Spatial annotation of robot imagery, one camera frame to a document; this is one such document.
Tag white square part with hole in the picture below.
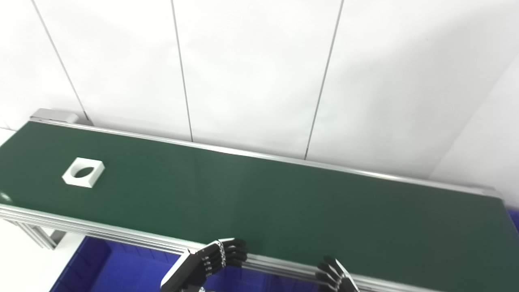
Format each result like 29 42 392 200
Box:
62 157 105 188

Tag green conveyor belt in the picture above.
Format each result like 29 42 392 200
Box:
0 121 519 292
0 108 519 292

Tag grey conveyor motor box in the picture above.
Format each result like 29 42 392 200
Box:
31 108 93 126

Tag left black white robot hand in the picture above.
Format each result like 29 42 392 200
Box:
160 238 248 292

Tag blue plastic bin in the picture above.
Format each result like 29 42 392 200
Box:
49 236 321 292
506 208 519 232

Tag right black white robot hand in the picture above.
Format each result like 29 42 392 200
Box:
316 255 360 292

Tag aluminium conveyor leg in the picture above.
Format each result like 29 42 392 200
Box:
15 221 66 249

